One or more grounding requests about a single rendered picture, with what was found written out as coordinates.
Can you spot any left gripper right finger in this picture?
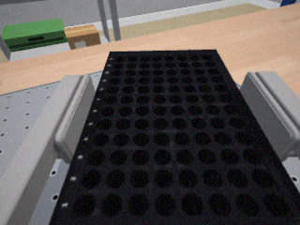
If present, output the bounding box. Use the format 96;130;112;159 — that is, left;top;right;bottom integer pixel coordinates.
239;71;300;162

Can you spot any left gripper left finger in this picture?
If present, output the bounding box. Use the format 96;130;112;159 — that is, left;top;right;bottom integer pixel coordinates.
0;75;96;225

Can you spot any grey perforated metal plate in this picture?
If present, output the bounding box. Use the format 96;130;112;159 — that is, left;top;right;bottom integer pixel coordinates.
0;70;300;225

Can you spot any black well plate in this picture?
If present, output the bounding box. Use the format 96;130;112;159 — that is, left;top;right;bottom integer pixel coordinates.
49;49;300;225

